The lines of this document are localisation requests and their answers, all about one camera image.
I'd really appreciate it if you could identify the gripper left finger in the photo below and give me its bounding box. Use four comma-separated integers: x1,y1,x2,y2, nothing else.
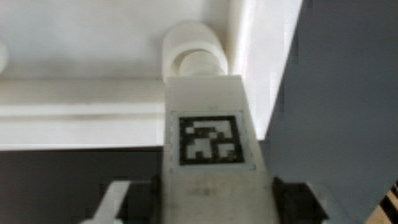
81,177,157,224

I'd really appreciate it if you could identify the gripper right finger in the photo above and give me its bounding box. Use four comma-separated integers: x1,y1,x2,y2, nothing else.
271,177,328,224

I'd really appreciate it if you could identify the white square table top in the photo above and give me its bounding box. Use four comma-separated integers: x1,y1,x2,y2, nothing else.
0,0,303,151

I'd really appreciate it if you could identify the white table leg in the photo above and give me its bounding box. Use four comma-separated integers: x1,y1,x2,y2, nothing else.
159,49,280,224

